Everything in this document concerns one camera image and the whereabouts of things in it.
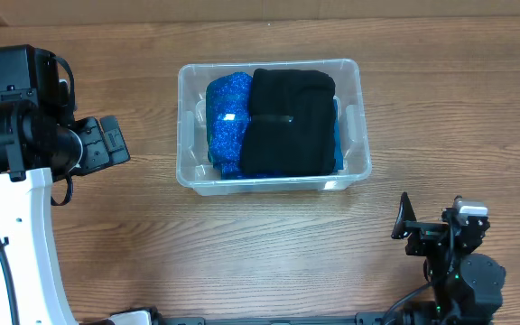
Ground dark blue jeans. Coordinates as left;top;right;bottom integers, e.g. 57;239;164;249
333;97;344;172

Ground blue green sequin garment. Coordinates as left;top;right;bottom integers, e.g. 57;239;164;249
206;72;253;180

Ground large black garment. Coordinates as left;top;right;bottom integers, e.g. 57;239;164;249
240;69;336;177

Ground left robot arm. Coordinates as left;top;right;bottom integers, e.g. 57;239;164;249
0;44;130;324

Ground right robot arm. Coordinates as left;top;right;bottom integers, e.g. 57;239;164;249
381;192;506;324

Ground clear plastic storage bin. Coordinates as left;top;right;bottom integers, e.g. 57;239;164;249
176;59;372;196

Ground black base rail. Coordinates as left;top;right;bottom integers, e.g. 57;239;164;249
152;312;414;325

